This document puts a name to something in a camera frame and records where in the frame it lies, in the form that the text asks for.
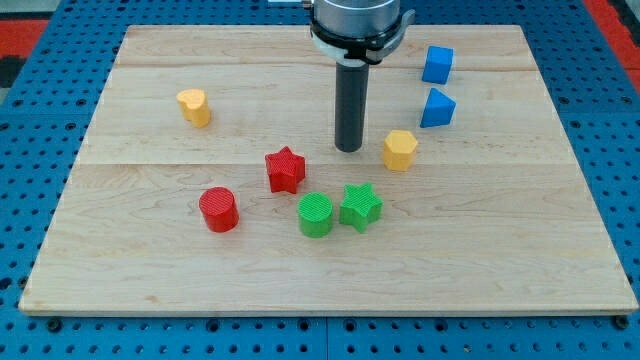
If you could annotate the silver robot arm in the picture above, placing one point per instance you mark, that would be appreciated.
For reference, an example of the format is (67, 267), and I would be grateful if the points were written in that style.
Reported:
(355, 33)

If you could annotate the red star block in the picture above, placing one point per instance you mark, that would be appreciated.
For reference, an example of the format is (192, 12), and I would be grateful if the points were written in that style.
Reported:
(285, 170)

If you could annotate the green star block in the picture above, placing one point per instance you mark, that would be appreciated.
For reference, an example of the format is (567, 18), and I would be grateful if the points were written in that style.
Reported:
(360, 206)

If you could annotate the green cylinder block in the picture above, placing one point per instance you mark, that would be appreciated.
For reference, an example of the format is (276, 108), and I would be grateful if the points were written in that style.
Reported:
(315, 215)

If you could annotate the yellow hexagon block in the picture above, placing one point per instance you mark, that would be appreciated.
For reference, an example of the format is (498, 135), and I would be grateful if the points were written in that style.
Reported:
(399, 150)

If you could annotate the black cylindrical pointer tool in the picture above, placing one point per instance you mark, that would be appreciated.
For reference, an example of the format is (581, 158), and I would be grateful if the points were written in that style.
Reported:
(350, 106)

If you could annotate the red cylinder block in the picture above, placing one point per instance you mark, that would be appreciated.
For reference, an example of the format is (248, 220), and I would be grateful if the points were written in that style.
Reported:
(219, 210)

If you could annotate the wooden board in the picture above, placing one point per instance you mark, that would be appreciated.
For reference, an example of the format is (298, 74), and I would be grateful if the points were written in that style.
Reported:
(493, 217)

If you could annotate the blue triangle block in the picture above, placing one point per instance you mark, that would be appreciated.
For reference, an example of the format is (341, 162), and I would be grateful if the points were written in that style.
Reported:
(438, 110)

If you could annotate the yellow heart block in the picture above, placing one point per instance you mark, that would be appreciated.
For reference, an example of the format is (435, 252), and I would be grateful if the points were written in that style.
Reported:
(194, 106)

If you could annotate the blue cube block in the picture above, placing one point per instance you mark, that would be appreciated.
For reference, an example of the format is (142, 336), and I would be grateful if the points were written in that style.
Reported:
(438, 64)

